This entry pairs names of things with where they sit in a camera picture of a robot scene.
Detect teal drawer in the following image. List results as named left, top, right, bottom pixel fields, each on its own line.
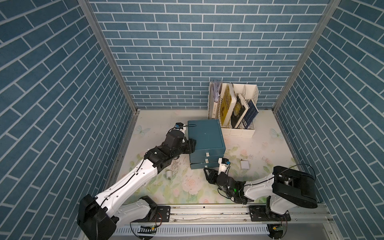
left=190, top=149, right=225, bottom=164
left=190, top=162, right=219, bottom=170

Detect teal drawer cabinet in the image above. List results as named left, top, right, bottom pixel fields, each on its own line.
left=188, top=119, right=226, bottom=151

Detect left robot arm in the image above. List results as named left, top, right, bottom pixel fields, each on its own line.
left=77, top=128, right=197, bottom=240

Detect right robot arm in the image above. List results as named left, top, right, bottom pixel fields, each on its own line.
left=204, top=163, right=318, bottom=215

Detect white square plug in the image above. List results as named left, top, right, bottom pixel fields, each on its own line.
left=240, top=160, right=250, bottom=170

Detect beige closure file folder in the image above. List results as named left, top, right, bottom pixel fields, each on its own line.
left=209, top=83, right=226, bottom=121

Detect yellow book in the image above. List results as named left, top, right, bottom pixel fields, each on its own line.
left=219, top=83, right=237, bottom=128

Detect clear plastic document sleeves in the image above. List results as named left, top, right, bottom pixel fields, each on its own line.
left=211, top=81, right=222, bottom=103

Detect white file organizer rack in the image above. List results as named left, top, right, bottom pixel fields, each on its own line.
left=208, top=81, right=259, bottom=138

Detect black moon book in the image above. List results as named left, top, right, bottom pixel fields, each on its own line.
left=231, top=94, right=249, bottom=129

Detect dark blue book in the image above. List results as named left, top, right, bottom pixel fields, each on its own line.
left=242, top=100, right=259, bottom=129

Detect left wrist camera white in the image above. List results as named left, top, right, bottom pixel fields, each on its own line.
left=174, top=123, right=185, bottom=134

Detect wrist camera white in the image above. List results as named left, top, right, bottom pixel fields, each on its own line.
left=174, top=123, right=185, bottom=134
left=218, top=158, right=231, bottom=175

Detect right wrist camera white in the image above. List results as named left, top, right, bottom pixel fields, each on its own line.
left=218, top=158, right=231, bottom=175

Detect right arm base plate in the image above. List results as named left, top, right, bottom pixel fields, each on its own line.
left=249, top=205, right=291, bottom=222

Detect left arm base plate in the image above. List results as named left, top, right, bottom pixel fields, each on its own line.
left=134, top=206, right=171, bottom=225

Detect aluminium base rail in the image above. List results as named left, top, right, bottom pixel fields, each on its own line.
left=108, top=204, right=342, bottom=240

